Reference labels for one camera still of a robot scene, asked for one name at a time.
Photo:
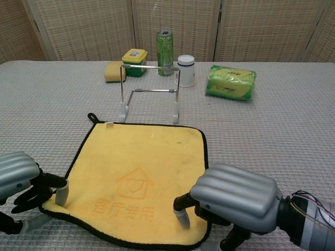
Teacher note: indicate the green tissue pack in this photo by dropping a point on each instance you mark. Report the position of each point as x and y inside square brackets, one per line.
[230, 83]

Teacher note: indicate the green container with yellow lid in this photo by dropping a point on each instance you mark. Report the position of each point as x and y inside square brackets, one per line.
[134, 58]

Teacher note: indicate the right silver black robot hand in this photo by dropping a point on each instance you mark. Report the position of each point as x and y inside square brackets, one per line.
[235, 193]

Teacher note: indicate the grey woven tablecloth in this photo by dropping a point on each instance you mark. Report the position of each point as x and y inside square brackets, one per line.
[261, 136]

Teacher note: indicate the yellow and dark towel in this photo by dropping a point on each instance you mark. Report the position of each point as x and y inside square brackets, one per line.
[141, 162]

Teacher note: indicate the beige folding screen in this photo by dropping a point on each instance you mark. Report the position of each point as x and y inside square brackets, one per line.
[91, 28]

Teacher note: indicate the yellow sponge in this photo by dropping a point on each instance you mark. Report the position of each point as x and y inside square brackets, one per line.
[112, 73]

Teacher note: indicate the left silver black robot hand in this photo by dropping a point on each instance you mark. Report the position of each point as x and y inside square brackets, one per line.
[15, 167]

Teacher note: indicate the white paper cup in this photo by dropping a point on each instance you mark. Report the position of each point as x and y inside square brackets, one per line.
[187, 74]

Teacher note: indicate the green drink can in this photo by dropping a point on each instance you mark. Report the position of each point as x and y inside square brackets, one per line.
[165, 49]

